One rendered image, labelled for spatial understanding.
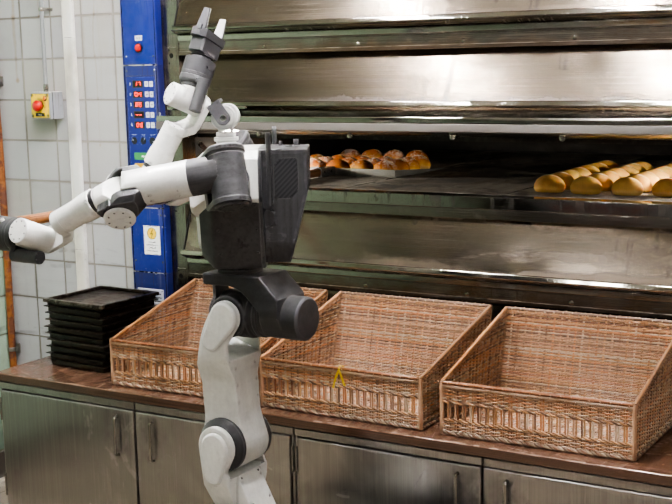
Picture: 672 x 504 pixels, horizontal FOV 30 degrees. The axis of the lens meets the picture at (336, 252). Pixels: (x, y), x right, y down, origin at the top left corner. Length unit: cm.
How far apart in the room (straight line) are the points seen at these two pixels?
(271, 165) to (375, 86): 94
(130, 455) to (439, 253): 118
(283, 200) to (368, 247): 97
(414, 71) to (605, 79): 62
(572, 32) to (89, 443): 201
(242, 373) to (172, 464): 77
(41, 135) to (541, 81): 202
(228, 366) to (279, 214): 42
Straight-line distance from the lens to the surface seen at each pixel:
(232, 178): 297
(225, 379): 330
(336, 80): 408
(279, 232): 315
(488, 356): 374
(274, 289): 317
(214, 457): 333
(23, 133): 496
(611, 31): 369
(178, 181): 300
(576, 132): 357
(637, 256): 372
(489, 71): 384
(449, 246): 394
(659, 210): 367
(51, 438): 433
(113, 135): 465
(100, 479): 423
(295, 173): 313
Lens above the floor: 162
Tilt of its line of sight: 9 degrees down
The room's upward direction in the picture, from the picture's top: 1 degrees counter-clockwise
